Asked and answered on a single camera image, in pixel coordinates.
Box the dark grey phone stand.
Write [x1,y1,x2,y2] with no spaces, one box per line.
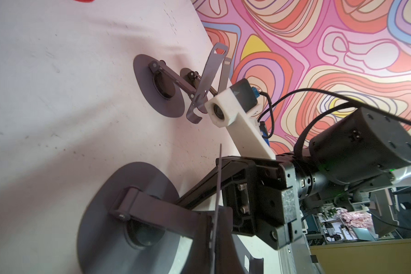
[180,57,231,103]

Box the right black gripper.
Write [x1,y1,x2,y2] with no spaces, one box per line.
[175,156,303,250]

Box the blue stapler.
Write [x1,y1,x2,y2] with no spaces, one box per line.
[259,121,269,139]

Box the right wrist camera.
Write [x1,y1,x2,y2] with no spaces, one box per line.
[205,79,276,160]

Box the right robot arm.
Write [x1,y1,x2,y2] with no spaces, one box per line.
[178,86,411,250]

